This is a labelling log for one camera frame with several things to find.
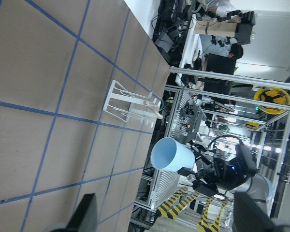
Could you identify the light blue ikea cup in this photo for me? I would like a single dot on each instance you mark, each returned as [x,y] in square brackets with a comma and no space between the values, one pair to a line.
[170,155]

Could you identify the white wire cup rack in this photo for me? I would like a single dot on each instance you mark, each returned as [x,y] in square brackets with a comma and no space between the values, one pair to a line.
[124,105]

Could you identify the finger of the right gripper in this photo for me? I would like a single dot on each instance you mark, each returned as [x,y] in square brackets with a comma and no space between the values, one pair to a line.
[199,153]
[186,172]

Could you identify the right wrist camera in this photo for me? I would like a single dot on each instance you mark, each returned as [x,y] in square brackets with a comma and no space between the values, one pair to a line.
[245,160]

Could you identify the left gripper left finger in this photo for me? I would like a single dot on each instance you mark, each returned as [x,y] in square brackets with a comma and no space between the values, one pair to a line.
[84,218]

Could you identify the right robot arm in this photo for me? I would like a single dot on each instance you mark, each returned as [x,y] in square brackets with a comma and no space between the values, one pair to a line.
[258,187]

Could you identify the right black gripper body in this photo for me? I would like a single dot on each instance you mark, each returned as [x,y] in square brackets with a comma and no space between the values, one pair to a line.
[217,173]

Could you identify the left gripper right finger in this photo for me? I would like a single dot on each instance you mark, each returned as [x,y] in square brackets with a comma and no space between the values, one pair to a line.
[249,217]

